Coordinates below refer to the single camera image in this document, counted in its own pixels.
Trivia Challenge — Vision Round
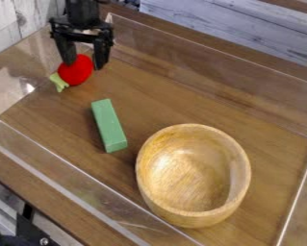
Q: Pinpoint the red plush strawberry toy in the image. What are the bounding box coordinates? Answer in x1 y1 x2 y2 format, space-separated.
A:
50 54 94 92

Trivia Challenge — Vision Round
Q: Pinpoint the green rectangular block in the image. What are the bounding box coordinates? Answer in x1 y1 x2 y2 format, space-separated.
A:
91 99 127 153

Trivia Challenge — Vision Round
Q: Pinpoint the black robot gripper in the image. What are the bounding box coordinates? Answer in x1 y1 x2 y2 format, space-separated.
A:
50 0 114 70

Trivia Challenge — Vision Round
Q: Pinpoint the wooden bowl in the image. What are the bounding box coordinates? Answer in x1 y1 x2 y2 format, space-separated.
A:
135 123 253 229

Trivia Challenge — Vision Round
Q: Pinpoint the black table clamp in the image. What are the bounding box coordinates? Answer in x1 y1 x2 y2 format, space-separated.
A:
16 204 60 246

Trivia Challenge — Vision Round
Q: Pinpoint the clear acrylic tray enclosure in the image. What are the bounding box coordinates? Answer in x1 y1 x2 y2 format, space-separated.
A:
0 13 307 246

